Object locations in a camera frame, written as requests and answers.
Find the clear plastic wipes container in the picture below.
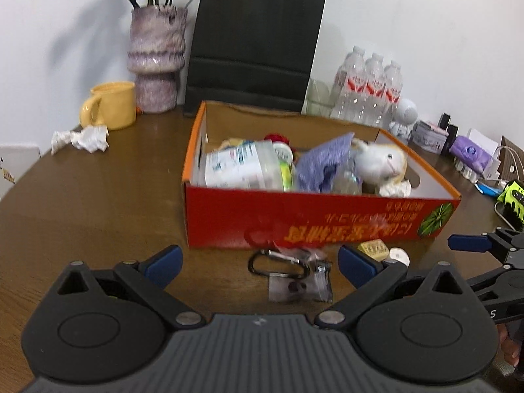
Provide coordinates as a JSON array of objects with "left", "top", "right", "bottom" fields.
[{"left": 203, "top": 140, "right": 287, "bottom": 191}]

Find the purple tissue pack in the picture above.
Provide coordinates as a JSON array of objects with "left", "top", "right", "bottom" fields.
[{"left": 449, "top": 135, "right": 494, "bottom": 173}]

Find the white tissue sheet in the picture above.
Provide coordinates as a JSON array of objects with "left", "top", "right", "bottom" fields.
[{"left": 467, "top": 128, "right": 501, "bottom": 152}]

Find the small grey tin box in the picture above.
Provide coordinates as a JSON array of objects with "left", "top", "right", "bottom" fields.
[{"left": 410, "top": 120, "right": 449, "bottom": 155}]

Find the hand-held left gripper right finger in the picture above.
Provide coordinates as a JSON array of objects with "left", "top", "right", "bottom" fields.
[{"left": 314, "top": 244, "right": 467, "bottom": 330}]

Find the purple ceramic vase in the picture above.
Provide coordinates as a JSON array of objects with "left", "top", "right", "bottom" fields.
[{"left": 127, "top": 6, "right": 189, "bottom": 114}]

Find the green tissue packet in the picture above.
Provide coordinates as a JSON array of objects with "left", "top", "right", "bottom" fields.
[{"left": 280, "top": 159, "right": 296, "bottom": 191}]

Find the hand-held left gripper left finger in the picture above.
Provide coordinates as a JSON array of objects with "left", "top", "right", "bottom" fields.
[{"left": 53, "top": 245, "right": 207, "bottom": 330}]

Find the clear glass cup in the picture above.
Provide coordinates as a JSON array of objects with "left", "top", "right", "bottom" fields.
[{"left": 305, "top": 79, "right": 334, "bottom": 117}]

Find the small clear plastic bag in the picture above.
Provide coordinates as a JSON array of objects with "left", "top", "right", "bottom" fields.
[{"left": 268, "top": 248, "right": 333, "bottom": 304}]

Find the small crumpled white tissue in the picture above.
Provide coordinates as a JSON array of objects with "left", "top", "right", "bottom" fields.
[{"left": 51, "top": 125, "right": 110, "bottom": 155}]

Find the purple cloth pouch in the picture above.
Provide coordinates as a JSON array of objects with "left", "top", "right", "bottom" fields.
[{"left": 295, "top": 132, "right": 356, "bottom": 193}]

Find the white and tan plush alpaca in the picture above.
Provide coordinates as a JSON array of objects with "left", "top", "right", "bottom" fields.
[{"left": 351, "top": 138, "right": 410, "bottom": 185}]

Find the white robot toy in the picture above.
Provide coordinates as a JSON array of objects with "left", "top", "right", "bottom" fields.
[{"left": 390, "top": 98, "right": 419, "bottom": 139}]

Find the small black box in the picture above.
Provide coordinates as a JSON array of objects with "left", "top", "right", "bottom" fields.
[{"left": 438, "top": 112, "right": 459, "bottom": 154}]

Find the red cardboard box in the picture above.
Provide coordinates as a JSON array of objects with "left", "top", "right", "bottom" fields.
[{"left": 181, "top": 100, "right": 462, "bottom": 250}]

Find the black paper bag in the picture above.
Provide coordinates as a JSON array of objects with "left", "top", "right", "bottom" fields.
[{"left": 183, "top": 0, "right": 328, "bottom": 117}]

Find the iridescent plastic bag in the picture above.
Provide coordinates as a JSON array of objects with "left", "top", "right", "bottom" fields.
[{"left": 331, "top": 164, "right": 363, "bottom": 195}]

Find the person's right hand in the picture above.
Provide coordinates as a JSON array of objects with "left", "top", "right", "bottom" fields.
[{"left": 497, "top": 323, "right": 522, "bottom": 369}]

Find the white charger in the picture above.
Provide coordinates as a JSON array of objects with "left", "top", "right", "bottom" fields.
[{"left": 487, "top": 135, "right": 524, "bottom": 183}]

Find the black carabiner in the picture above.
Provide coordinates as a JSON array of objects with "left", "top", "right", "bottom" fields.
[{"left": 248, "top": 249, "right": 314, "bottom": 280}]

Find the clear water bottle red label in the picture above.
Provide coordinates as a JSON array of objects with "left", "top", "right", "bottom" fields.
[
  {"left": 379, "top": 61, "right": 404, "bottom": 129},
  {"left": 356, "top": 52, "right": 386, "bottom": 125},
  {"left": 331, "top": 46, "right": 366, "bottom": 121}
]

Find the yellow mug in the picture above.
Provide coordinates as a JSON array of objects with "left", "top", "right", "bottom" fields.
[{"left": 80, "top": 81, "right": 137, "bottom": 131}]

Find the row of small white vials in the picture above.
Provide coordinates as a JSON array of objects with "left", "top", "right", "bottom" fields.
[{"left": 454, "top": 158, "right": 481, "bottom": 181}]

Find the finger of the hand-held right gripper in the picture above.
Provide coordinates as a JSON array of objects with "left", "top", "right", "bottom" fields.
[
  {"left": 467, "top": 264, "right": 524, "bottom": 296},
  {"left": 447, "top": 229, "right": 524, "bottom": 265}
]

